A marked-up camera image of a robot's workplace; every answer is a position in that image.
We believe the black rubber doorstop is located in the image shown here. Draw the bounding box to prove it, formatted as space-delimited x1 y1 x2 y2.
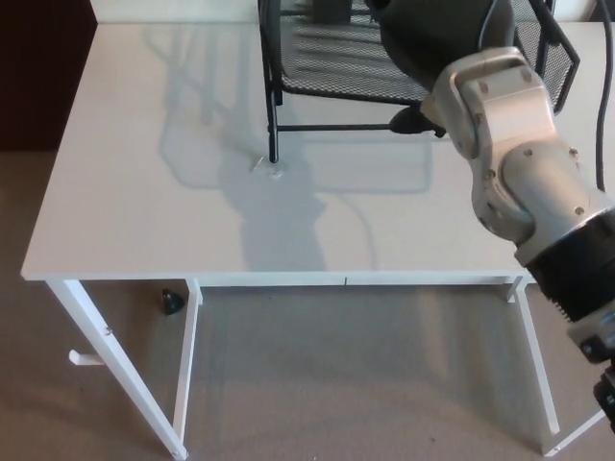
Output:
160 288 185 318

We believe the clear tape piece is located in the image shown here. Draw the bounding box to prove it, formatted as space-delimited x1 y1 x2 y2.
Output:
249 155 288 182

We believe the dark brown cabinet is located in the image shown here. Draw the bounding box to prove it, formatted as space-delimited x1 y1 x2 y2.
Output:
0 0 98 153

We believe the small black box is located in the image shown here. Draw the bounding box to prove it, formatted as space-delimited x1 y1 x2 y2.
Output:
311 0 353 25

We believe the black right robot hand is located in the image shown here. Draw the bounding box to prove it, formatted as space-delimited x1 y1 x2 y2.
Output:
370 0 530 139

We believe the white side hook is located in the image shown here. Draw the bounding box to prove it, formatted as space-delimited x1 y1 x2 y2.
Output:
66 350 105 371

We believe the black wire file tray frame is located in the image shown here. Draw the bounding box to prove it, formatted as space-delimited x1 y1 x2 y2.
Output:
258 0 403 166

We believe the black mesh sliding tray layer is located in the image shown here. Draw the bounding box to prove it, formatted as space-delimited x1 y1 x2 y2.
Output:
280 0 581 117

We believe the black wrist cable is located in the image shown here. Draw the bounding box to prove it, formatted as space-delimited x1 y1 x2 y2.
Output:
478 0 614 191

